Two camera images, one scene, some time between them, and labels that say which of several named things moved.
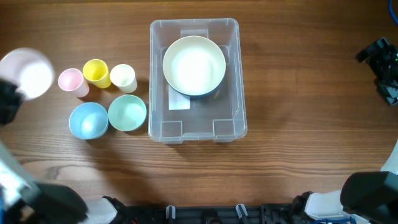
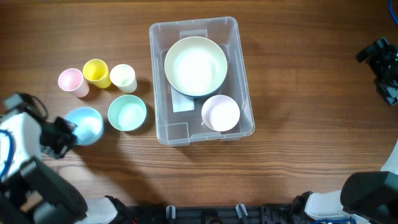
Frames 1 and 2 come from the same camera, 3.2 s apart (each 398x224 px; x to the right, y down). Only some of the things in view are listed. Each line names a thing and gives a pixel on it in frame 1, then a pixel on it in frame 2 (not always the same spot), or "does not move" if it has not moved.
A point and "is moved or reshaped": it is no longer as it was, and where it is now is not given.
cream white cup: x=124 y=77 does not move
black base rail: x=265 y=213 does not move
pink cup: x=71 y=79 does not move
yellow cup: x=96 y=71 does not move
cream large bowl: x=194 y=65 does not move
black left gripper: x=15 y=98 → x=60 y=153
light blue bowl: x=88 y=121 is moved or reshaped
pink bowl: x=29 y=70 → x=221 y=112
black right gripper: x=389 y=91 does not move
